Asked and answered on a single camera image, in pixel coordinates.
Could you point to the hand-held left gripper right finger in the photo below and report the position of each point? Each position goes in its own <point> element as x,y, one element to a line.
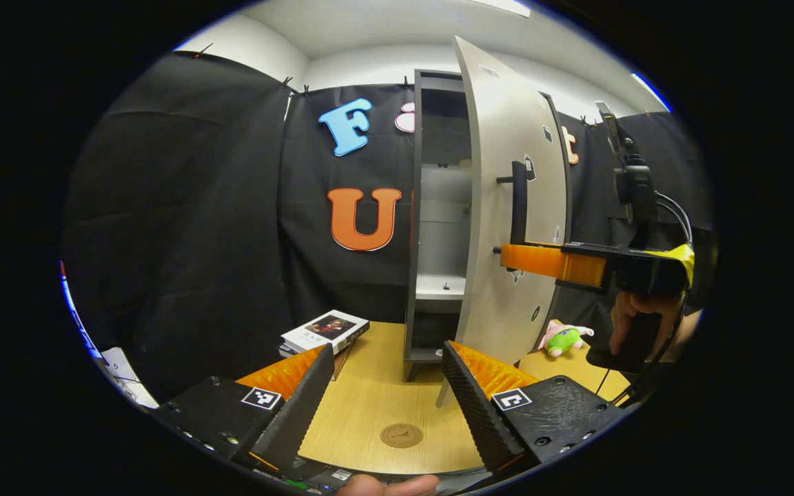
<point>473,406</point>

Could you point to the round cork coaster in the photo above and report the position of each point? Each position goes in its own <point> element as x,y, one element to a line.
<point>402,435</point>

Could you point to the brown book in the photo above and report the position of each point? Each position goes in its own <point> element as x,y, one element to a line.
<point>340,362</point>

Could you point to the green pink plush toy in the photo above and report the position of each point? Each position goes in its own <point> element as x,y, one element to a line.
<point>562,341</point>

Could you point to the black book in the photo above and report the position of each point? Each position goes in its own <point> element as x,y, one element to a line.
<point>290,351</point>

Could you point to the white paper sheet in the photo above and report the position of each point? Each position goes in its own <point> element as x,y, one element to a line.
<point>125,375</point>

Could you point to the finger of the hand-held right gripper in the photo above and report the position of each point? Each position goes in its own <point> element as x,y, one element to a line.
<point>548,263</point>

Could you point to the grey cabinet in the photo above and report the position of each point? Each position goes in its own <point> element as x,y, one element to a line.
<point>438,207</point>

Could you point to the black backdrop cloth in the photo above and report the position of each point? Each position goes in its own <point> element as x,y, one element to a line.
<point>197,241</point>

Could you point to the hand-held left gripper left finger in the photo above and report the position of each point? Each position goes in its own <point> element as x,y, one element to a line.
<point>300,413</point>

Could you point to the white book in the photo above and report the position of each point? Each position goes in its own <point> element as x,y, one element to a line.
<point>324,327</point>

